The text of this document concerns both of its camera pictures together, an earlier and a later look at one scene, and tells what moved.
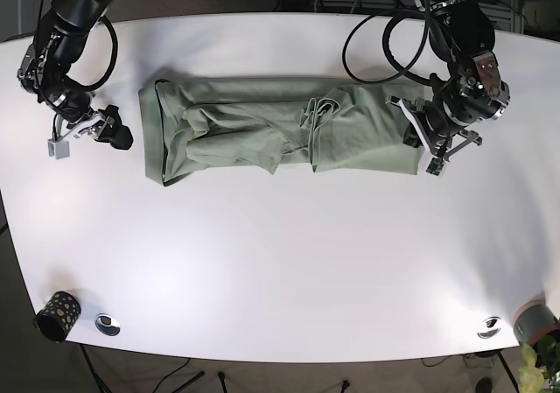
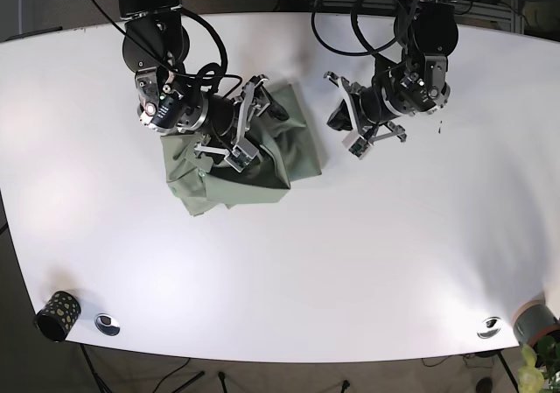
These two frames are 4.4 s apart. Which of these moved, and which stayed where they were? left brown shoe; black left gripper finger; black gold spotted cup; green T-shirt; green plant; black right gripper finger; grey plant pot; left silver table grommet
Moved: green T-shirt; black right gripper finger; black left gripper finger
Stayed: grey plant pot; black gold spotted cup; left silver table grommet; left brown shoe; green plant
